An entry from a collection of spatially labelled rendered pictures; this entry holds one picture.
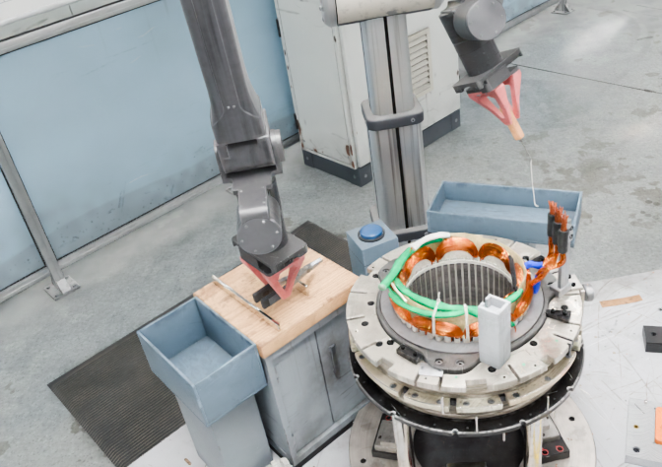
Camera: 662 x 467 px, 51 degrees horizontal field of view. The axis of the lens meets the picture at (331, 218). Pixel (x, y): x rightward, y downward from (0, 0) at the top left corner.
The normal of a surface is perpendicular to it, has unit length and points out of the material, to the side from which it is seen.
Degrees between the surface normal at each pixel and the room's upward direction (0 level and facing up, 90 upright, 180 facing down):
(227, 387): 90
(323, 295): 0
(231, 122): 105
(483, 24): 74
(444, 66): 90
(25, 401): 0
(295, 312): 0
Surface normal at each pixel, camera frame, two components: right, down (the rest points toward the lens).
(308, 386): 0.65, 0.33
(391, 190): 0.11, 0.53
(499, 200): -0.38, 0.55
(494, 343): -0.65, 0.49
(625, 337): -0.15, -0.83
